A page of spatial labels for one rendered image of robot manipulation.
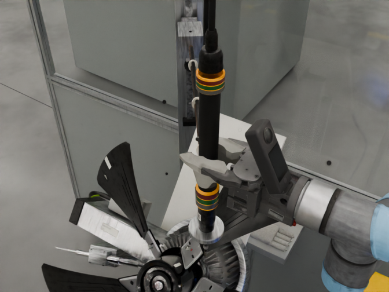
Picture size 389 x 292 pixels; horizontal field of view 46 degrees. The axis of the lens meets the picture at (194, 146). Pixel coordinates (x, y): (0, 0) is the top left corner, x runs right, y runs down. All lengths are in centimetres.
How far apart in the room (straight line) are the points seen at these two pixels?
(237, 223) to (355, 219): 39
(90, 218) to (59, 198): 167
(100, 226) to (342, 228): 83
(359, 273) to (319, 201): 14
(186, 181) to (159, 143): 67
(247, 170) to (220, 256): 52
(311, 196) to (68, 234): 225
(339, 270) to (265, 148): 23
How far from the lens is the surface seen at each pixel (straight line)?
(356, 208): 71
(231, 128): 131
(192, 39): 130
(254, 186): 73
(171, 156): 200
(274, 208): 76
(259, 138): 68
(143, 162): 216
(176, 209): 137
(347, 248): 73
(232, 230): 104
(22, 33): 504
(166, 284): 110
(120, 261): 130
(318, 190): 71
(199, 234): 90
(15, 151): 349
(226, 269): 123
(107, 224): 135
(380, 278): 138
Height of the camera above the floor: 216
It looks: 41 degrees down
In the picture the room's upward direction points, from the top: straight up
